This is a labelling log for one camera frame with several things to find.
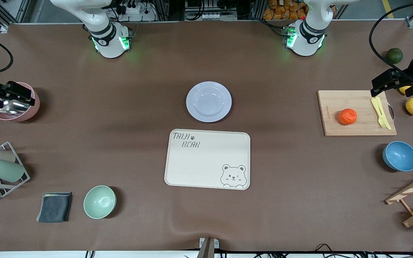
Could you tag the pale lavender round plate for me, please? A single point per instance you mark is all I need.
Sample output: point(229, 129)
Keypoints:
point(209, 102)

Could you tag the shiny metal scoop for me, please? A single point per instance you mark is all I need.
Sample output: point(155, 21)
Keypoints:
point(13, 107)

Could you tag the cream bear print tray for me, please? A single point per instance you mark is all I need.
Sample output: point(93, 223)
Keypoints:
point(206, 165)

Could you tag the dark grey folded cloth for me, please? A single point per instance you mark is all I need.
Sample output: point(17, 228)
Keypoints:
point(54, 207)

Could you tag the pile of orange fruit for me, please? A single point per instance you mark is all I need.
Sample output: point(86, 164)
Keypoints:
point(281, 12)

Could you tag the wooden cutting board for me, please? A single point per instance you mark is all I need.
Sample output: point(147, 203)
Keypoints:
point(357, 123)

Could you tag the pink bowl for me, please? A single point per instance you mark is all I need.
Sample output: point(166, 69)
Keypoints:
point(31, 111)

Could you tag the wooden peg rack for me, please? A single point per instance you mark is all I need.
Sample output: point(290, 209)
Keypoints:
point(412, 188)

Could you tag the mint green bowl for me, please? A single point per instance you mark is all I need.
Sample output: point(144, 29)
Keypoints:
point(99, 202)

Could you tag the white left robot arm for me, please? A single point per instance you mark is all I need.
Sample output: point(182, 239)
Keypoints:
point(305, 44)

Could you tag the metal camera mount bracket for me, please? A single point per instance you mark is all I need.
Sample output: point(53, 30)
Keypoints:
point(207, 247)

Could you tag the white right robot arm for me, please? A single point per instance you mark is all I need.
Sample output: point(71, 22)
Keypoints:
point(108, 44)

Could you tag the mint green cup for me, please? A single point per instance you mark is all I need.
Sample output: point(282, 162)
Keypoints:
point(5, 170)

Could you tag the white power strip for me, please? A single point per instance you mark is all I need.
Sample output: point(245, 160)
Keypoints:
point(134, 12)

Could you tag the yellow plastic fork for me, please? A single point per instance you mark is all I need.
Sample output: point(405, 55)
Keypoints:
point(381, 120)

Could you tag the dark green lime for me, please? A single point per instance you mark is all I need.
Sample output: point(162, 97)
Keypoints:
point(394, 56)

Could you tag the blue bowl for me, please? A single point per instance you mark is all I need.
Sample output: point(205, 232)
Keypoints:
point(400, 156)

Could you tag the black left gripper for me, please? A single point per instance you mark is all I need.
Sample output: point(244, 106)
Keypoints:
point(411, 70)

